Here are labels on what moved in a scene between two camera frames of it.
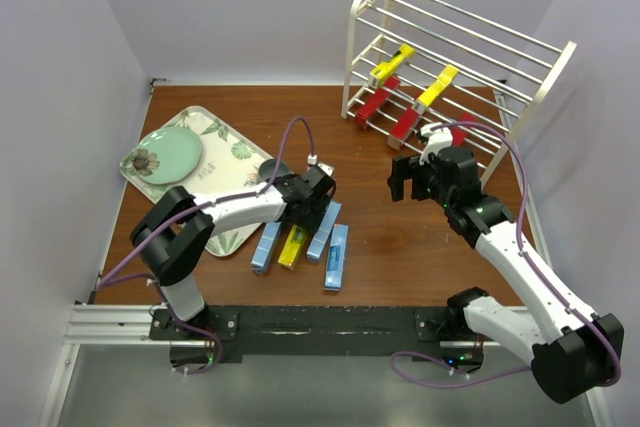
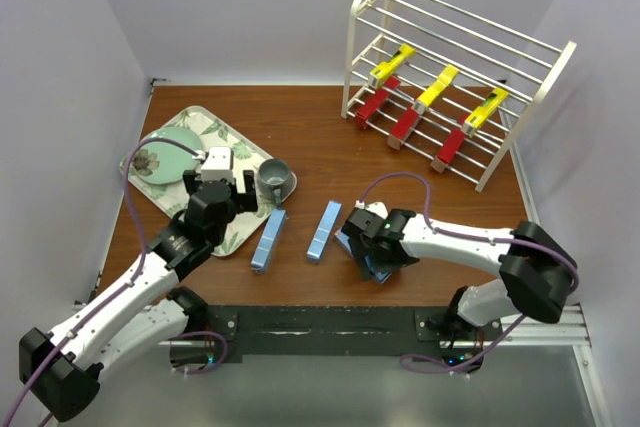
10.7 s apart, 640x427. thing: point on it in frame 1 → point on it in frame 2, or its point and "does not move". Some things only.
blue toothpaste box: [335, 263] → [381, 276]
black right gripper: [401, 170] → [361, 250]
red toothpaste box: [376, 101] does not move
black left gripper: [312, 221] → [250, 204]
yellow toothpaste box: [293, 247] → [484, 113]
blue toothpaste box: [265, 246] does not move
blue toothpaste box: [318, 242] does not move
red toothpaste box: [403, 128] does not move
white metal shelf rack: [418, 66] does not move
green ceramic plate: [167, 156] does not move
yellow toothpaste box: [379, 73] does not move
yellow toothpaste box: [437, 89] does not move
